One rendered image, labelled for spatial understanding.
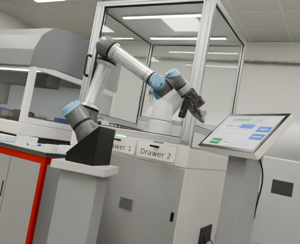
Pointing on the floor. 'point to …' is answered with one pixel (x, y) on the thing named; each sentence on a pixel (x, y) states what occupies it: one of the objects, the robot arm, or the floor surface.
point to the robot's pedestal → (78, 202)
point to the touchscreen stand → (238, 201)
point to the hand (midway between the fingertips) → (201, 122)
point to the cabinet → (160, 204)
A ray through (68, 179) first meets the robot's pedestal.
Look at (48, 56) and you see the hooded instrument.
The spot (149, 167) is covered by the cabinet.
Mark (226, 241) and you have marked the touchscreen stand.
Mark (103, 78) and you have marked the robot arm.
